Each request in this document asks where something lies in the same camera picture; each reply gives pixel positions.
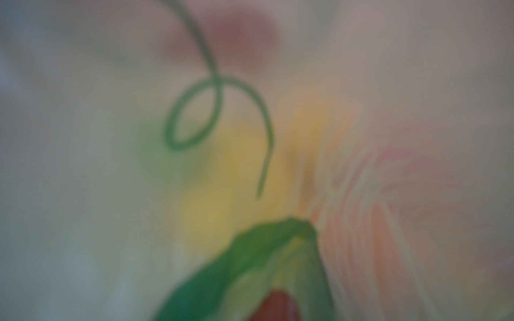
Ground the yellow plastic bag with fruit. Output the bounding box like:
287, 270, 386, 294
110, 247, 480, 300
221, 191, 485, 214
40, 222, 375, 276
0, 0, 514, 321

